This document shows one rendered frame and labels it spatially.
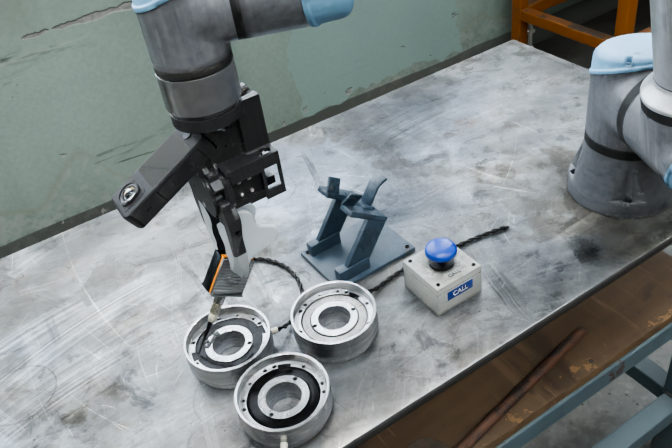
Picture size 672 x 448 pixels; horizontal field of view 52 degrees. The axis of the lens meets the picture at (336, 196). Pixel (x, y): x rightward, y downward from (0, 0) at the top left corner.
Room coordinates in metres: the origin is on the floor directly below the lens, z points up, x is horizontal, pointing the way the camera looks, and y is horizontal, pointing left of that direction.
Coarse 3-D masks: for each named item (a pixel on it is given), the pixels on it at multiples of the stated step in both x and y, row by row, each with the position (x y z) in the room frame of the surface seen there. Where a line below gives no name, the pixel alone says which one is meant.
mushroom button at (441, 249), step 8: (432, 240) 0.66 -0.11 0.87; (440, 240) 0.66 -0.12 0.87; (448, 240) 0.66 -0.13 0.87; (432, 248) 0.65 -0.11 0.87; (440, 248) 0.64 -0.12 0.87; (448, 248) 0.64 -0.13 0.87; (456, 248) 0.64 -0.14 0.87; (432, 256) 0.63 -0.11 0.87; (440, 256) 0.63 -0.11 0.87; (448, 256) 0.63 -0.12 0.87
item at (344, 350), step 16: (320, 288) 0.65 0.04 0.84; (336, 288) 0.65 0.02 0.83; (352, 288) 0.64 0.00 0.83; (304, 304) 0.63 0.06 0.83; (336, 304) 0.62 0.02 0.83; (368, 304) 0.61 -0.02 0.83; (320, 320) 0.61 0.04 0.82; (336, 320) 0.62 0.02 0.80; (352, 320) 0.59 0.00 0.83; (368, 320) 0.59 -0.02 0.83; (304, 336) 0.56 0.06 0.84; (336, 336) 0.57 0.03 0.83; (352, 336) 0.55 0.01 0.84; (368, 336) 0.56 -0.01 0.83; (320, 352) 0.55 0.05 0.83; (336, 352) 0.55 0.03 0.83; (352, 352) 0.55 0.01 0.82
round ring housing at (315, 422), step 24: (264, 360) 0.54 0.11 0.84; (288, 360) 0.54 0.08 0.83; (312, 360) 0.53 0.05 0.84; (240, 384) 0.51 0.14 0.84; (288, 384) 0.51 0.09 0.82; (240, 408) 0.49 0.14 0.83; (264, 408) 0.48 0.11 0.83; (264, 432) 0.45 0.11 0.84; (288, 432) 0.44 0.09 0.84; (312, 432) 0.45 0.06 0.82
